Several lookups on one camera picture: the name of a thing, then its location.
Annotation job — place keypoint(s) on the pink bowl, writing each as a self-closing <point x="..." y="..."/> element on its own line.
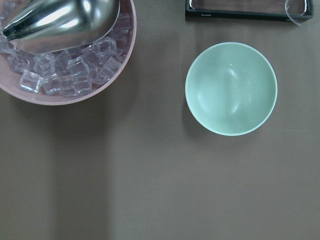
<point x="9" y="81"/>

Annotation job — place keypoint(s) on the steel ice scoop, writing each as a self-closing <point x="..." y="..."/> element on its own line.
<point x="42" y="26"/>

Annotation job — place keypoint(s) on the wine glass upper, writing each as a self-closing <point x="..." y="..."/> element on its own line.
<point x="303" y="13"/>

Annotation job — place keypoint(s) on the black glass tray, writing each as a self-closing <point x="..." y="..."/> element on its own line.
<point x="273" y="10"/>

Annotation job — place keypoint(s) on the mint green bowl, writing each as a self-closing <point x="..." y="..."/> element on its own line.
<point x="231" y="89"/>

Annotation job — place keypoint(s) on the clear ice cubes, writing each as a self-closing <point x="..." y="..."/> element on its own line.
<point x="69" y="72"/>

